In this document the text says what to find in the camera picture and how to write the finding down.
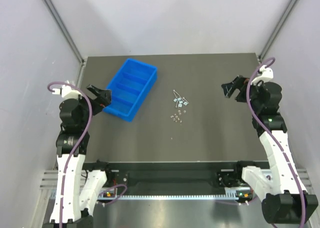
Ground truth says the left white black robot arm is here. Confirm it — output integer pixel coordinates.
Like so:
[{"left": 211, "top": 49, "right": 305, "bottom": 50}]
[{"left": 43, "top": 82, "right": 112, "bottom": 228}]

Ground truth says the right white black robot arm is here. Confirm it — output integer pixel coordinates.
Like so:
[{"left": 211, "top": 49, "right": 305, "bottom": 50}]
[{"left": 221, "top": 76, "right": 319, "bottom": 228}]

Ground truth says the blue plastic compartment bin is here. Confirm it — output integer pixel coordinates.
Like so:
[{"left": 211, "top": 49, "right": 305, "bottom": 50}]
[{"left": 104, "top": 58, "right": 158, "bottom": 122}]

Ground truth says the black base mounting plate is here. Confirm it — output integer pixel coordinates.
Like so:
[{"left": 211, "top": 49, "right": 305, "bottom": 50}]
[{"left": 82, "top": 161, "right": 269, "bottom": 197}]

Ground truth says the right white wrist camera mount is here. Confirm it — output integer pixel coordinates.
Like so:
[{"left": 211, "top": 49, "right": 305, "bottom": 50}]
[{"left": 251, "top": 65, "right": 274, "bottom": 85}]

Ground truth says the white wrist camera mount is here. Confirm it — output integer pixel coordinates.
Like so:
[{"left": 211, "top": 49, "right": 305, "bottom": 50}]
[
  {"left": 251, "top": 65, "right": 274, "bottom": 85},
  {"left": 52, "top": 85, "right": 81, "bottom": 99}
]

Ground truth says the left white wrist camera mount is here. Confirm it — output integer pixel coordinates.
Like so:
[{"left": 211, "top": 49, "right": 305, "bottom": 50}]
[{"left": 52, "top": 85, "right": 81, "bottom": 99}]

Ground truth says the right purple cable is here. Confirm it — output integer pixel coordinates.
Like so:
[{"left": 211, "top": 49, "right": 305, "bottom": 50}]
[{"left": 246, "top": 57, "right": 308, "bottom": 228}]

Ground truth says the purple cable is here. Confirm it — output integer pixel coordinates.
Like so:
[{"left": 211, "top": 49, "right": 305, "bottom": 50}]
[
  {"left": 47, "top": 82, "right": 94, "bottom": 228},
  {"left": 246, "top": 57, "right": 308, "bottom": 228}
]

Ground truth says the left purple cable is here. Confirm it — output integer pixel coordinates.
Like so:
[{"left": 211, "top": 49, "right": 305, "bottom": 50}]
[{"left": 47, "top": 82, "right": 94, "bottom": 228}]

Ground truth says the grey slotted cable duct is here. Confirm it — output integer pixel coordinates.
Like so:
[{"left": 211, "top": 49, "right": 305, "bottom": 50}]
[{"left": 50, "top": 186, "right": 254, "bottom": 205}]

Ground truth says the right aluminium corner post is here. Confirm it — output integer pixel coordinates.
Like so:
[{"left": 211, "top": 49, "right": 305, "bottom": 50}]
[{"left": 257, "top": 0, "right": 299, "bottom": 62}]

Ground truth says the aluminium corner post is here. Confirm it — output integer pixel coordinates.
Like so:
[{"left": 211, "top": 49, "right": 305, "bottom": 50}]
[
  {"left": 43, "top": 0, "right": 85, "bottom": 64},
  {"left": 257, "top": 0, "right": 299, "bottom": 62}
]

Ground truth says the left aluminium corner post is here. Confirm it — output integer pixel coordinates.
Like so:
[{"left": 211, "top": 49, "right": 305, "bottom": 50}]
[{"left": 43, "top": 0, "right": 85, "bottom": 64}]

